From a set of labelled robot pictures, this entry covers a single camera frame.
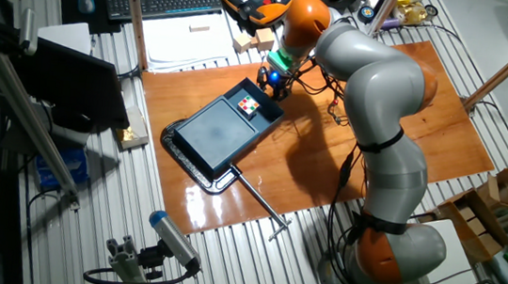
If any yellow packaged item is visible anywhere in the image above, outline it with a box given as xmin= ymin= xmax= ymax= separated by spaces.
xmin=391 ymin=0 xmax=429 ymax=28

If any black camera cable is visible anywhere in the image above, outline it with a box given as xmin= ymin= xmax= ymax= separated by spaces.
xmin=81 ymin=251 xmax=200 ymax=284

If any green wrist mounting plate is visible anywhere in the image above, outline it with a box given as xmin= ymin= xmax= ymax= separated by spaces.
xmin=264 ymin=46 xmax=295 ymax=74

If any blue tissue pack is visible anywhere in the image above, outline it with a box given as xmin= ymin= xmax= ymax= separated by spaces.
xmin=31 ymin=143 xmax=92 ymax=195

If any small wooden cube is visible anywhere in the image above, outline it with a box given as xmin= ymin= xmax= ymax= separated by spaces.
xmin=231 ymin=32 xmax=254 ymax=55

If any silver camera with blue cap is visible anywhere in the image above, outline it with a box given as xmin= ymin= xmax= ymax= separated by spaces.
xmin=143 ymin=209 xmax=208 ymax=275

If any dangling circuit board cable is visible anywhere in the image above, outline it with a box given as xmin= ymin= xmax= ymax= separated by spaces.
xmin=324 ymin=95 xmax=352 ymax=128

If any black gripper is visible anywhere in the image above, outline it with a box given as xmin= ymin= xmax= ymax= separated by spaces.
xmin=254 ymin=65 xmax=294 ymax=105

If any white paper stack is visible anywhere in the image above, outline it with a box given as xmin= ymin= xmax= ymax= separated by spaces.
xmin=137 ymin=5 xmax=243 ymax=81

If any open cardboard box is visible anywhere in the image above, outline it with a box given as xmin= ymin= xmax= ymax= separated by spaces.
xmin=433 ymin=184 xmax=508 ymax=267

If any white flat box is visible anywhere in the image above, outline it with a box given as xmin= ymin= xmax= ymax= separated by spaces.
xmin=36 ymin=17 xmax=95 ymax=55

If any black metal c-clamp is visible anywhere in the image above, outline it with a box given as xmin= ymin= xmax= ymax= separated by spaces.
xmin=151 ymin=118 xmax=303 ymax=245

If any scrambled rubik's cube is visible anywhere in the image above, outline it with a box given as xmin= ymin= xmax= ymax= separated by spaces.
xmin=236 ymin=93 xmax=262 ymax=118

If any orange wooden board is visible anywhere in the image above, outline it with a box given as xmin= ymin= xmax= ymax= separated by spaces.
xmin=125 ymin=11 xmax=508 ymax=266

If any black keyboard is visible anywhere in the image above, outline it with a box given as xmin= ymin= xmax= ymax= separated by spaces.
xmin=103 ymin=0 xmax=226 ymax=34

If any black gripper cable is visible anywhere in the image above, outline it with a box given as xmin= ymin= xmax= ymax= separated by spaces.
xmin=287 ymin=55 xmax=346 ymax=100

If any short aluminium profile mount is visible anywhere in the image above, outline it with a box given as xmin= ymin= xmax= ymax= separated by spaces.
xmin=101 ymin=232 xmax=163 ymax=284

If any large wooden cube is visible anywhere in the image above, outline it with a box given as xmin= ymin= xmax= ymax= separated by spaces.
xmin=252 ymin=25 xmax=278 ymax=54

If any dark blue drawer cabinet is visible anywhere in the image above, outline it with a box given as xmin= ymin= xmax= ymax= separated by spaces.
xmin=168 ymin=93 xmax=263 ymax=185

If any black monitor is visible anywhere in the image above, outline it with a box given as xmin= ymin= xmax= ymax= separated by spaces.
xmin=0 ymin=33 xmax=138 ymax=138

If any white platform box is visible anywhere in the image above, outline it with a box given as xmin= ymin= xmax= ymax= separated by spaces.
xmin=413 ymin=215 xmax=492 ymax=284

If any black mouse pad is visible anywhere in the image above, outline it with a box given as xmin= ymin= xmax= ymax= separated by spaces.
xmin=55 ymin=0 xmax=126 ymax=39

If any grey computer mouse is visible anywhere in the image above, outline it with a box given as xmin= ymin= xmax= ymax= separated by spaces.
xmin=75 ymin=0 xmax=98 ymax=16

